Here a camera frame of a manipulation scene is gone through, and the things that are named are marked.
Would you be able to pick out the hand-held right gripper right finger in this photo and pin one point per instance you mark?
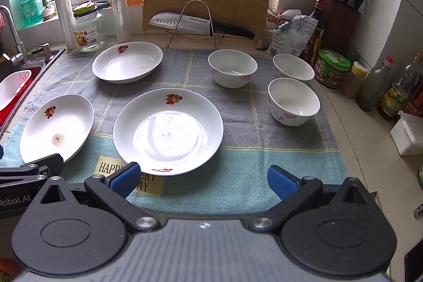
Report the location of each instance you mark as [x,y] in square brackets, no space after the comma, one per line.
[281,181]

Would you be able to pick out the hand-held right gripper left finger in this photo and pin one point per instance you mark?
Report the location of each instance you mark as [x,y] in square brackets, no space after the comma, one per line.
[127,178]

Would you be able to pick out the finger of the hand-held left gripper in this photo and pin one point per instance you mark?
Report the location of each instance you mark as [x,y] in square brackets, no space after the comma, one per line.
[44,161]

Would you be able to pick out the white plate with fruit print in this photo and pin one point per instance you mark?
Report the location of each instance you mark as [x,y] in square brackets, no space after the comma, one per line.
[62,123]
[172,136]
[132,65]

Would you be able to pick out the white bowl with pink flowers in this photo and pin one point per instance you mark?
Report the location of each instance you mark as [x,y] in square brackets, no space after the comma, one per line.
[292,65]
[233,69]
[293,102]

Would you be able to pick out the grey checked towel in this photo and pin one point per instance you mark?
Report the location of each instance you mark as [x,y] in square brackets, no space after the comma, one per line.
[238,153]

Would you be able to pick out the white dish in basin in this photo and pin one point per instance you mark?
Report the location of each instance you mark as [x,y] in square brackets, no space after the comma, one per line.
[13,88]

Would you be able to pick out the red basin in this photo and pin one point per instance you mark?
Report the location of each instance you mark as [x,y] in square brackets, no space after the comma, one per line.
[33,77]

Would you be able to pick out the stainless steel sink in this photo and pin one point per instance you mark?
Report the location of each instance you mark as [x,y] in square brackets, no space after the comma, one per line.
[49,61]

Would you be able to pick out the yellow lid spice jar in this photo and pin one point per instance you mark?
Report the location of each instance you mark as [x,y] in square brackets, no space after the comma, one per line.
[353,80]

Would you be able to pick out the metal faucet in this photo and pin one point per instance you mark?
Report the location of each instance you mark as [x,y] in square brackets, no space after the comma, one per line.
[13,34]

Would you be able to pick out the grey bottle with red cap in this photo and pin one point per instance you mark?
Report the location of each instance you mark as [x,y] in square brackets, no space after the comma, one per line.
[373,87]

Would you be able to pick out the glass jar with label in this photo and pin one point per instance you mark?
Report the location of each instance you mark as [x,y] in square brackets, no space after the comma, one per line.
[89,34]

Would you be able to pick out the white plastic box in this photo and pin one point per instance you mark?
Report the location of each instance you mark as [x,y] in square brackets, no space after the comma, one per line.
[408,136]

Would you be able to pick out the short plastic wrap roll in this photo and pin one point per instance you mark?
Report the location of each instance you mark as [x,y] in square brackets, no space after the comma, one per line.
[65,21]

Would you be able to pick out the small green lid jar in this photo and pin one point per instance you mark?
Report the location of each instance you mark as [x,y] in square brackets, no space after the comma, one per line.
[353,58]

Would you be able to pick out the yellow label oil bottle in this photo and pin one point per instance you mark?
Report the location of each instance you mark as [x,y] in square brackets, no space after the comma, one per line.
[396,97]

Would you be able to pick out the white printed packet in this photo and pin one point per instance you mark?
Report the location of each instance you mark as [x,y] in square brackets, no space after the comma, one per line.
[294,36]

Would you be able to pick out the small potted plant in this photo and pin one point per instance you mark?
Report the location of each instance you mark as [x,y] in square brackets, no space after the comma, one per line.
[48,9]

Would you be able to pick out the red print packet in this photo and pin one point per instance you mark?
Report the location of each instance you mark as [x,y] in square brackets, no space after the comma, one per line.
[276,17]

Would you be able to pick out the dark knife block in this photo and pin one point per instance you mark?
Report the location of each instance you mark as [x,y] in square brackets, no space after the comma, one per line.
[340,24]

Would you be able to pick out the dark soy sauce bottle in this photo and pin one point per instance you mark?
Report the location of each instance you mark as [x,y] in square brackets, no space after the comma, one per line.
[319,17]

